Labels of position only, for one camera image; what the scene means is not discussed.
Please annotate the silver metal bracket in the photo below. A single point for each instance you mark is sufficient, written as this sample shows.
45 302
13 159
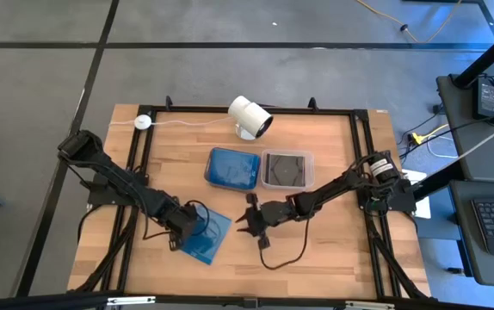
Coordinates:
369 306
131 300

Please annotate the dark grey side desk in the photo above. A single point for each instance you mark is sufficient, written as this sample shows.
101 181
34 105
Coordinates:
462 241
479 150

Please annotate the black power adapter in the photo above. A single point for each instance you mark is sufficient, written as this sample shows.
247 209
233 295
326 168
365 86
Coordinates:
487 98

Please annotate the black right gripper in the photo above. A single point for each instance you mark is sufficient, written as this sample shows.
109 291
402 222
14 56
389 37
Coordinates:
273 213

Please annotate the smoky grey plastic bin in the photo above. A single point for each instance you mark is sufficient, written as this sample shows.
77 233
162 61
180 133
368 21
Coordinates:
206 172

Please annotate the black aluminium table frame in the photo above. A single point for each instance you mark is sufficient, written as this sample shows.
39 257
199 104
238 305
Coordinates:
316 111

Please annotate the black metal pole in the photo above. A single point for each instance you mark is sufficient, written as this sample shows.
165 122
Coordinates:
488 56

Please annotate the clear jewel case black tray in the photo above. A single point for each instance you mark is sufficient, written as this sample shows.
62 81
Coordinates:
285 170

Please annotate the clear plastic bin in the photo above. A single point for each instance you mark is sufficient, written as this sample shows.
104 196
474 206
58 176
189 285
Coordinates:
311 172

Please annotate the blue plastic case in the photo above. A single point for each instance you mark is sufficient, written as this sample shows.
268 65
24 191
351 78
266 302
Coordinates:
214 241
232 170

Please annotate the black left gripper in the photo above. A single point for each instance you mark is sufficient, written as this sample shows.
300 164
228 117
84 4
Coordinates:
178 219

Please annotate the white round puck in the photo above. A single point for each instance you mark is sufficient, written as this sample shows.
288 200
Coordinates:
143 122

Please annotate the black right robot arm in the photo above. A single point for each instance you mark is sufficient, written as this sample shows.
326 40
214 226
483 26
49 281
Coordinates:
333 191

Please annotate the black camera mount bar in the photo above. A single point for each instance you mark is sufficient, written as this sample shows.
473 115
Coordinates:
36 301

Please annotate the white paper sheet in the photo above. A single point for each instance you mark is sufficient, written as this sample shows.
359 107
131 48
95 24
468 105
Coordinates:
423 211

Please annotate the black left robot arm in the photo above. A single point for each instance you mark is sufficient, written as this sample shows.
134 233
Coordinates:
122 185

